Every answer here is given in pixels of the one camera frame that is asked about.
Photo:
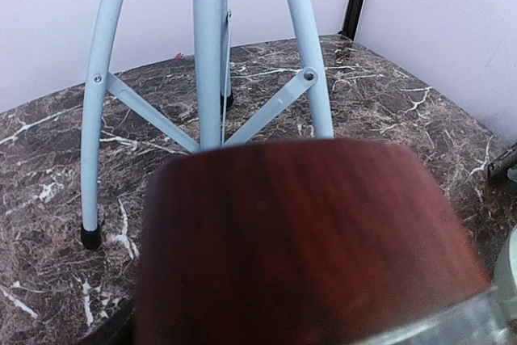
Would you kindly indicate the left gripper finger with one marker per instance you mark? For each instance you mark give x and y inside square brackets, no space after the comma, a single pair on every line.
[117,330]

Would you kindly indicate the dark red wooden metronome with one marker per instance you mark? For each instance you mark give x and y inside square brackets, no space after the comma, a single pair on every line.
[303,242]

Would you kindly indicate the light blue music stand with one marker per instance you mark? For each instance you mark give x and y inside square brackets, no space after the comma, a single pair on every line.
[212,46]

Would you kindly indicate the clear plastic metronome cover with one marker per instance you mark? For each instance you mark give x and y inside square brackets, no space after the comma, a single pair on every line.
[478,320]

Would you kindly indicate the pale green ceramic bowl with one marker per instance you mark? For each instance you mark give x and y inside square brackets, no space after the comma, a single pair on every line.
[505,275]

